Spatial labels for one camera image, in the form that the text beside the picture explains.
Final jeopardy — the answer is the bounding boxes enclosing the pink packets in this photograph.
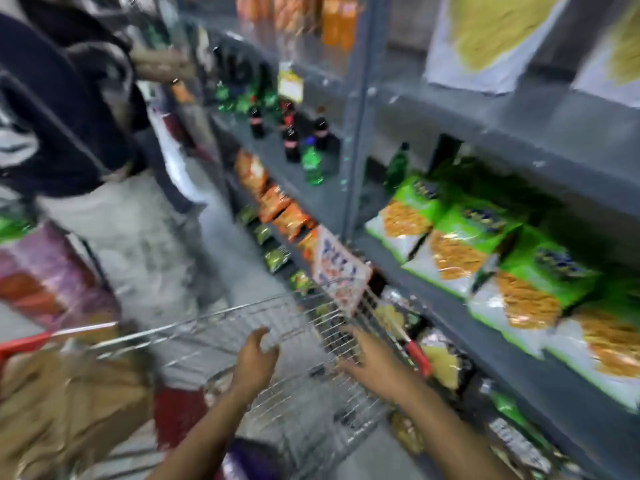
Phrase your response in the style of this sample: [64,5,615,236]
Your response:
[0,222,122,331]

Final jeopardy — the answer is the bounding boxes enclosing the green snack packet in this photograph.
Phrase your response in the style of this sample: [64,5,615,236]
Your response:
[545,275,640,413]
[467,227,601,358]
[401,197,526,300]
[365,176,448,265]

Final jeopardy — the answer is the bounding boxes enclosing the red handle bar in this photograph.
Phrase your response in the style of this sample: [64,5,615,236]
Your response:
[0,321,119,360]

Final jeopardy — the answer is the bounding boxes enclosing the purple packet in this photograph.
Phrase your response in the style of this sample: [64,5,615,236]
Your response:
[222,437,282,480]

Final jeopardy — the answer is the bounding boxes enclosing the orange packets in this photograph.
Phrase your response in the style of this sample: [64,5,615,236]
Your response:
[235,0,322,35]

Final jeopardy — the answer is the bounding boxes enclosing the yellow noodle packet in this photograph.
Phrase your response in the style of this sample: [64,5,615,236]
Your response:
[420,330,474,391]

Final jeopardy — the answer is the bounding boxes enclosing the brown bag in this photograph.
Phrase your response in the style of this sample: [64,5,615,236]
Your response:
[0,345,157,480]

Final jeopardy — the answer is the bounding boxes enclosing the person's right hand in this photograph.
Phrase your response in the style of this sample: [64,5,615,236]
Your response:
[338,325,419,403]

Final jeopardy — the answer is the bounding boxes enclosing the cola bottle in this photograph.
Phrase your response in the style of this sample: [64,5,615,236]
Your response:
[248,97,266,140]
[282,115,302,164]
[312,107,331,151]

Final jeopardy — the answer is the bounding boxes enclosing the printed paper sign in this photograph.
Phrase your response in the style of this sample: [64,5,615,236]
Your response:
[311,226,374,315]

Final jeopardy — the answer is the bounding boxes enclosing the orange snack packet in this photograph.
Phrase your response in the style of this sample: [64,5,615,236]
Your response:
[257,185,293,223]
[272,202,314,241]
[234,150,269,195]
[297,227,321,263]

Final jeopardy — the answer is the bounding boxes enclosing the grey metal shelf rack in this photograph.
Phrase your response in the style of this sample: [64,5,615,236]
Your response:
[150,0,640,480]

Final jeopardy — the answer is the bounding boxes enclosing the red object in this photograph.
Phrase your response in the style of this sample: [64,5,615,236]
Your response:
[152,387,209,446]

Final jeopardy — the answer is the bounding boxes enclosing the wire shopping cart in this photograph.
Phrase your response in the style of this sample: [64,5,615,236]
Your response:
[87,279,436,480]

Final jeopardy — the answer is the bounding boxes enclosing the small yellow packet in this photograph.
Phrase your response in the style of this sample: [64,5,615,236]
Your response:
[390,410,427,456]

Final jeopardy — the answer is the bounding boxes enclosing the person's right forearm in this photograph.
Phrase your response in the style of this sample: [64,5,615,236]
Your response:
[392,380,523,480]

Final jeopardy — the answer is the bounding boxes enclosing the person's left forearm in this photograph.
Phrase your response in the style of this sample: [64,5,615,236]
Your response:
[145,387,258,480]

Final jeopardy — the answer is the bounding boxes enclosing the yellow price tag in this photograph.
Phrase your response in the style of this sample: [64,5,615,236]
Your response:
[277,62,305,104]

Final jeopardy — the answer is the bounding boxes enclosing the person's left hand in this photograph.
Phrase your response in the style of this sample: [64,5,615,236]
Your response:
[230,328,281,400]

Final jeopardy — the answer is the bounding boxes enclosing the white printed packet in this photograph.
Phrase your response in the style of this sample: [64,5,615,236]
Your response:
[487,417,557,476]

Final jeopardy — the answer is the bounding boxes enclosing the dark green bottle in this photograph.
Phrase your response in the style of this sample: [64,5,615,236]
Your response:
[384,142,412,195]

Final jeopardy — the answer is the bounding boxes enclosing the large white yellow packet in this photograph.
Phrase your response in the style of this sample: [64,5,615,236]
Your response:
[424,0,572,95]
[570,0,640,108]

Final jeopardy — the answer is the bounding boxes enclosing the green foil packet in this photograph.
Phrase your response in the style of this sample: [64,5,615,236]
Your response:
[480,380,551,448]

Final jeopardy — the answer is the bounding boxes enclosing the orange drink bottles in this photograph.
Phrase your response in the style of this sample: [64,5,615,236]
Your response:
[322,0,359,48]

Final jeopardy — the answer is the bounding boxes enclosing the clear yellow packet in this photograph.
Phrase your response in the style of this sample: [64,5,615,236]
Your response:
[375,290,427,341]

